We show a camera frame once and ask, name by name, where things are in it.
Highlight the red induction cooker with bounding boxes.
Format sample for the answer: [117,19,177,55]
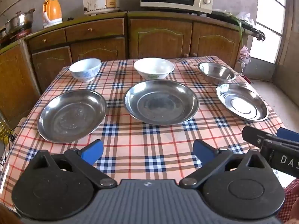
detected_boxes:
[0,28,32,47]

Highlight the pink hanging cloth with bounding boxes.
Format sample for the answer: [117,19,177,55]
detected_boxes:
[238,45,251,67]

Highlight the dull steel plate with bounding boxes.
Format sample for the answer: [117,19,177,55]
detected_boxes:
[37,89,107,143]

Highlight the white bowl green print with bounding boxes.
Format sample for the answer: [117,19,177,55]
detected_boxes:
[134,57,175,80]

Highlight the white plastic bag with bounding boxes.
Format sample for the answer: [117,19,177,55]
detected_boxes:
[237,12,255,25]

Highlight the glass pane window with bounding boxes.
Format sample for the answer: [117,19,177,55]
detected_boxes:
[250,0,286,64]

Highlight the wooden kitchen cabinet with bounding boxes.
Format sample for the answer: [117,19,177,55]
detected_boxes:
[0,10,249,126]

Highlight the orange electric kettle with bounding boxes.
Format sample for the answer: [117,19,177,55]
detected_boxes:
[42,0,63,28]

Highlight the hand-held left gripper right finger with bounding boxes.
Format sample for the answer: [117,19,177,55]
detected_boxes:
[179,139,269,189]

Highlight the small shiny steel plate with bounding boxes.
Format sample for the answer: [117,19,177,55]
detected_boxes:
[215,83,269,122]

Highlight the large steel plate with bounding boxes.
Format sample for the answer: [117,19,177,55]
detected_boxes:
[123,79,200,125]

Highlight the green onion stalk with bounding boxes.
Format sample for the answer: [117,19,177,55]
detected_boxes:
[224,12,243,45]

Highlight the red checkered clothing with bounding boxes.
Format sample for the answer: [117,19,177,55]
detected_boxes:
[277,177,299,224]

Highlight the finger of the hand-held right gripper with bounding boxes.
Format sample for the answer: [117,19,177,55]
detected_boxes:
[242,126,299,149]
[277,128,299,142]

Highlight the yellow oil bottle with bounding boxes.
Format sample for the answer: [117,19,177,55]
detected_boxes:
[0,112,11,143]

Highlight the black gas stove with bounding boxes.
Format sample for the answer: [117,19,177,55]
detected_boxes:
[210,12,265,41]

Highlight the steel cooking pot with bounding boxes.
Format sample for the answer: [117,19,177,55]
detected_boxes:
[5,9,35,33]

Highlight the plaid tablecloth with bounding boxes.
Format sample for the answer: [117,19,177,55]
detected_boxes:
[0,56,297,206]

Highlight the small steel bowl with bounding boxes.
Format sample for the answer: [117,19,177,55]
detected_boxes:
[198,62,237,85]

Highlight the white bowl blue floral print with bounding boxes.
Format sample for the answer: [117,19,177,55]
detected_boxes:
[69,58,101,83]

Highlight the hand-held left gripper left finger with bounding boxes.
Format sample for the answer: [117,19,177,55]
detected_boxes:
[24,139,118,190]

